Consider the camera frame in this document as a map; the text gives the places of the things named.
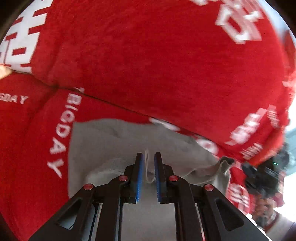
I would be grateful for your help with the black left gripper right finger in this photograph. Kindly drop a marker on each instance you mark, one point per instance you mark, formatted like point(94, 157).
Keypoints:
point(201, 212)

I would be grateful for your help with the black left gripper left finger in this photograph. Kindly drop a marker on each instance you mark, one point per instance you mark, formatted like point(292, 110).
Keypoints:
point(95, 212)

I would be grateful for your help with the grey knit garment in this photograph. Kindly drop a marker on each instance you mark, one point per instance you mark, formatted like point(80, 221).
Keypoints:
point(100, 150)

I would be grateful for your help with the person's right hand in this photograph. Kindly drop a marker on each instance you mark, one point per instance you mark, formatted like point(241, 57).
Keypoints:
point(263, 208)

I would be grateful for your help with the red printed bed sheet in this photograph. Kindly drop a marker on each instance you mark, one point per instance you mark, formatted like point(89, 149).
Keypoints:
point(36, 129)

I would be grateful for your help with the red quilt with white characters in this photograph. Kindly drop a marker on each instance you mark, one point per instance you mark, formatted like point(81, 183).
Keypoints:
point(217, 69)

